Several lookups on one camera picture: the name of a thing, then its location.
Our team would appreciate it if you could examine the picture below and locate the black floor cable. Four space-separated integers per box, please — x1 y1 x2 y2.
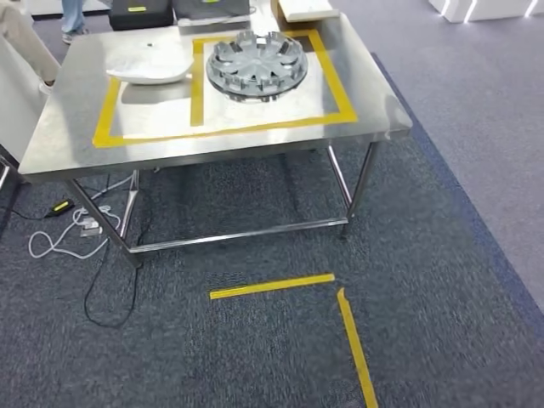
0 171 155 330

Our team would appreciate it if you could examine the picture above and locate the grey plastic wheel hubcap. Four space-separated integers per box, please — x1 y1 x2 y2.
206 31 309 104

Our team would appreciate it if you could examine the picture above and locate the black adapter with lit strip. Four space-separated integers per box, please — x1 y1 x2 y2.
45 198 75 218

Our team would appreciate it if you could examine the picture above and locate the white plastic panel part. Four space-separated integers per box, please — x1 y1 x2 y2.
106 48 195 86

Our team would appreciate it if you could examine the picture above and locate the white lit platform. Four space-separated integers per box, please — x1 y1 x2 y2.
428 0 544 24

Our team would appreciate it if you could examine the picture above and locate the white floor cable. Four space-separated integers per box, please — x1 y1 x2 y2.
28 174 136 260

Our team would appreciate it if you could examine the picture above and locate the white power strip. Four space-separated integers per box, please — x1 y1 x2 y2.
79 216 104 238

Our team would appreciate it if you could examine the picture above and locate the black carry case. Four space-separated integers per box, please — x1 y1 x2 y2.
108 0 174 31

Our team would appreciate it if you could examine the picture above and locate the grey laptop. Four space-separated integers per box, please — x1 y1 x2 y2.
172 0 251 19

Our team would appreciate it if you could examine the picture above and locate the steel workbench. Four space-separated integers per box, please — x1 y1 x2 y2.
17 11 413 269

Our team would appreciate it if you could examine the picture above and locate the person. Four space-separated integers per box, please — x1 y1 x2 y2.
60 0 90 45
0 0 60 96

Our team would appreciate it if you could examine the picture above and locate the flat white box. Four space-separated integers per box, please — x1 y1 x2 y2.
282 0 340 20

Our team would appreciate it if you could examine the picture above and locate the brown cardboard box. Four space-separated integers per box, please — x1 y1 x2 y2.
270 0 340 24

